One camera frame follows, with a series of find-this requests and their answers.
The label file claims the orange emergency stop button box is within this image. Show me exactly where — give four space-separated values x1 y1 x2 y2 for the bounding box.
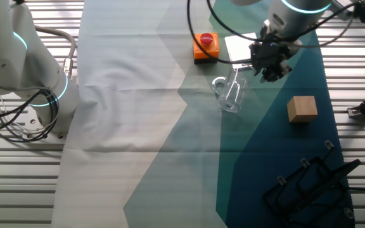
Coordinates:
192 32 221 65

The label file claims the robot base cable bundle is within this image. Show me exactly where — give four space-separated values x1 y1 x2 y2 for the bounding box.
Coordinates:
0 88 60 143

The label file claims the wooden cube block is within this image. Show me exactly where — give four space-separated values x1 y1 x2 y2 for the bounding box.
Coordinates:
286 95 319 124

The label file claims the black wire cup rack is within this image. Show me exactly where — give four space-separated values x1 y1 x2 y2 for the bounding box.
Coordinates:
262 139 365 228

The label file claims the grey corrugated robot conduit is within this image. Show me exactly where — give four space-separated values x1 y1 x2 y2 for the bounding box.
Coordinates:
34 25 77 79

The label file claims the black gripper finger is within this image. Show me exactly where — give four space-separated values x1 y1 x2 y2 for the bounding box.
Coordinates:
277 60 293 79
259 66 279 84

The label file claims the clear glass cup with handle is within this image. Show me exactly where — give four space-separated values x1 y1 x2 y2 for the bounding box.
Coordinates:
211 67 250 113

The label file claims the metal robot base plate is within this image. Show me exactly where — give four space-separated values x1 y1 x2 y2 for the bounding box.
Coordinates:
22 105 68 141

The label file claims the blue green white tablecloth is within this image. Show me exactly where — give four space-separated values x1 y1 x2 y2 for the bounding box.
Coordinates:
51 0 356 228

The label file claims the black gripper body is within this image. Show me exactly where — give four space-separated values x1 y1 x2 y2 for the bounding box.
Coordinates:
248 40 293 76

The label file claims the silver digital kitchen scale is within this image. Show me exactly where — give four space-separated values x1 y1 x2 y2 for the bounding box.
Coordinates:
224 32 259 72

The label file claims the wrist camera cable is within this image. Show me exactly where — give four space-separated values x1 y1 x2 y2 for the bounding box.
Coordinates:
187 0 365 65

